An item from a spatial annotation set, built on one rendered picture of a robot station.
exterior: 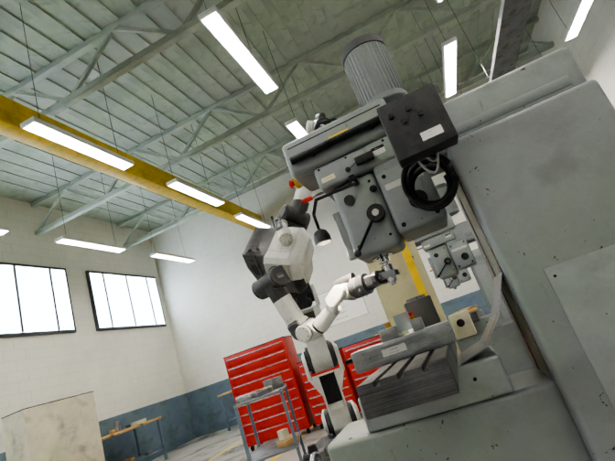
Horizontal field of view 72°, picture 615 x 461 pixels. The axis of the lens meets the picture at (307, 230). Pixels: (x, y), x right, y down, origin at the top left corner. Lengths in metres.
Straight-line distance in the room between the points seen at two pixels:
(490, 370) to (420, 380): 0.49
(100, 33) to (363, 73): 5.71
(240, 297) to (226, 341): 1.27
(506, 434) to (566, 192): 0.78
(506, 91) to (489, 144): 0.28
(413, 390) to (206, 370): 11.75
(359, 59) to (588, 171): 0.97
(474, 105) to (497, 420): 1.09
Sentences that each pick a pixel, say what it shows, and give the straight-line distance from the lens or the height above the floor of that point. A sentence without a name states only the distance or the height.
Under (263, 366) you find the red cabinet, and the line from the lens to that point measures 6.95.
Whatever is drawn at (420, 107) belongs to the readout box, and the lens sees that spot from 1.48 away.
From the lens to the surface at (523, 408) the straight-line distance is 1.58.
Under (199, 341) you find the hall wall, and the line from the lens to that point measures 12.78.
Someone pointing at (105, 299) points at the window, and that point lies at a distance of 11.66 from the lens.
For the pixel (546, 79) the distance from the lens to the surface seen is 1.82.
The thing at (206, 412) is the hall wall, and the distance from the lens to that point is 12.88.
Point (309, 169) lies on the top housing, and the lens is 1.76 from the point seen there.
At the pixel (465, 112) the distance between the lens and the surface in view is 1.74.
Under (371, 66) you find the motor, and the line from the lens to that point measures 1.90.
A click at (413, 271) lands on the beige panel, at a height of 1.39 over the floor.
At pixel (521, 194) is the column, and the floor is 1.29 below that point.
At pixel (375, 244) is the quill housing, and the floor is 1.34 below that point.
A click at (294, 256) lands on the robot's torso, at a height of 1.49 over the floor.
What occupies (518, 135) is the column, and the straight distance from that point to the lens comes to 1.59.
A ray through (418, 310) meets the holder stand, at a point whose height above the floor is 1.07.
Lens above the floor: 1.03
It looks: 16 degrees up
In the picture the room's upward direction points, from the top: 19 degrees counter-clockwise
